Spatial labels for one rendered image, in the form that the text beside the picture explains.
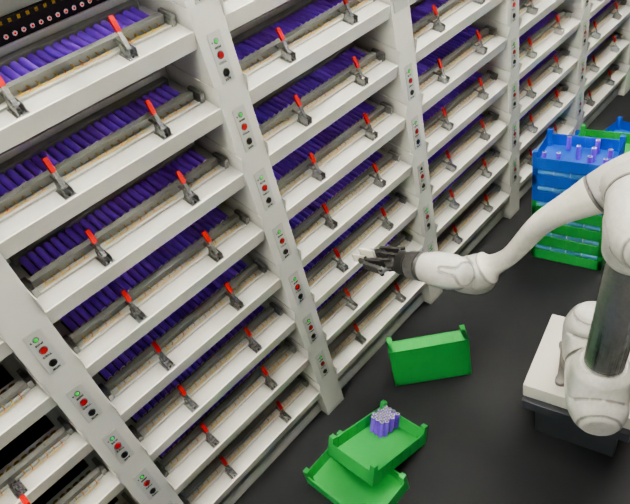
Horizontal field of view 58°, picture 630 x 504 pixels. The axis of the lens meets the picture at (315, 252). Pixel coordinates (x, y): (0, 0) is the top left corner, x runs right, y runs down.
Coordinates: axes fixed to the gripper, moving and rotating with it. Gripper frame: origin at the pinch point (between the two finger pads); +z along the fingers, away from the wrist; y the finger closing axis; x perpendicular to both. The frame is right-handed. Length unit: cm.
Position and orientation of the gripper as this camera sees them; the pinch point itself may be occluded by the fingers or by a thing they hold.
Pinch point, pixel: (363, 255)
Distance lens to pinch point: 192.9
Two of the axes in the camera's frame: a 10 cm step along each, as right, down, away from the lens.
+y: 6.7, -5.7, 4.7
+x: -3.7, -8.1, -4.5
